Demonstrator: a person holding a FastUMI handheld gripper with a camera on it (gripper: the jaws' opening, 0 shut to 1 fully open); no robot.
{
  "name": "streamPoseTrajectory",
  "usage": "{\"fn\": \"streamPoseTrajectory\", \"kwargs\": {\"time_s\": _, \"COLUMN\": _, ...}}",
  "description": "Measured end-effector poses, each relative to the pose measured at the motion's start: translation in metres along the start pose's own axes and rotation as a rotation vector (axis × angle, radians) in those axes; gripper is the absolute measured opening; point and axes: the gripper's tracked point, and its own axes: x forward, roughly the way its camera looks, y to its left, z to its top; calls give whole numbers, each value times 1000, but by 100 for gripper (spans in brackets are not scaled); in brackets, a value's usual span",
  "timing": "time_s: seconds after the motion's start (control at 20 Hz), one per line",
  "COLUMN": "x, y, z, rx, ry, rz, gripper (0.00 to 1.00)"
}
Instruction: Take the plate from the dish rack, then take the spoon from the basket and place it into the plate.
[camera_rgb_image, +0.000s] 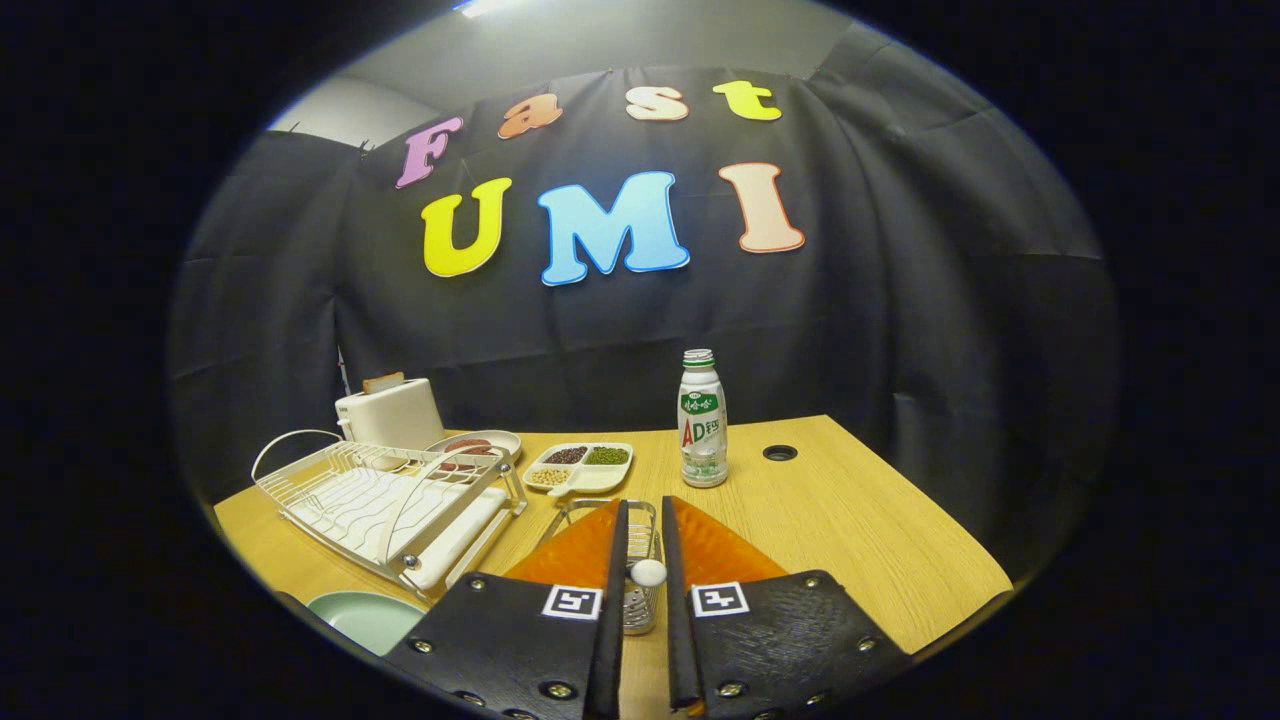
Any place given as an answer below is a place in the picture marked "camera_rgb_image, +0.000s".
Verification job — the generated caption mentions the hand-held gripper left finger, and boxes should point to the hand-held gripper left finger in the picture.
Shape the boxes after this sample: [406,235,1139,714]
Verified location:
[383,498,631,720]

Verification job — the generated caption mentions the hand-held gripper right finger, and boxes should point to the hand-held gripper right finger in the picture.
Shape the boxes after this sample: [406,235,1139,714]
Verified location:
[660,495,916,720]

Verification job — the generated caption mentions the silver wire basket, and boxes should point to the silver wire basket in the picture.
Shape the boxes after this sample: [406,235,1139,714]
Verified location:
[540,497,666,638]

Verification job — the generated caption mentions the white wire dish rack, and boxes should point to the white wire dish rack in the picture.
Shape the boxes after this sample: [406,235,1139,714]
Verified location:
[250,429,529,601]

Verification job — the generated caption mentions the light green plate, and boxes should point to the light green plate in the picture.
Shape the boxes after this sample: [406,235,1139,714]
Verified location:
[307,590,429,658]

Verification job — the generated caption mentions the beige round plate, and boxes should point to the beige round plate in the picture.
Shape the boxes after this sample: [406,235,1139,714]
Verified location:
[425,430,523,473]

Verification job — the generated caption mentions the white divided tray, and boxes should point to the white divided tray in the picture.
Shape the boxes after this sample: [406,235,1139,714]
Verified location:
[522,442,635,498]

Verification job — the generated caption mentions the white drink bottle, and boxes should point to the white drink bottle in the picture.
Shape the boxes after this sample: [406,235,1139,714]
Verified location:
[678,349,730,489]

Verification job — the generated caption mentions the white toaster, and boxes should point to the white toaster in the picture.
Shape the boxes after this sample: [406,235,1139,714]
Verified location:
[334,378,447,453]

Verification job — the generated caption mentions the black backdrop cloth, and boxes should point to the black backdrop cloth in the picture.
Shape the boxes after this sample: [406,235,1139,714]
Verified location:
[165,25,1121,581]

